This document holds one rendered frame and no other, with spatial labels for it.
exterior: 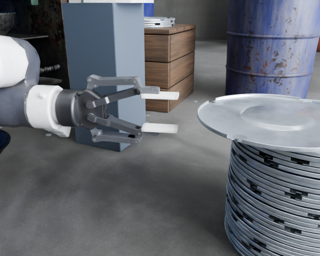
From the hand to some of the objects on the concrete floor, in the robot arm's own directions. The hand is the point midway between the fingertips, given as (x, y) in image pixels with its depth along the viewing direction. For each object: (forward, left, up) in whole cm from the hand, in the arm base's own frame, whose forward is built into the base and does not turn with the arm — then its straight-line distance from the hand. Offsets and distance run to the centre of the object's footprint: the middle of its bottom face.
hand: (162, 112), depth 61 cm
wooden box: (+49, -86, -25) cm, 102 cm away
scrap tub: (-6, -108, -25) cm, 111 cm away
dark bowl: (+64, +3, -25) cm, 69 cm away
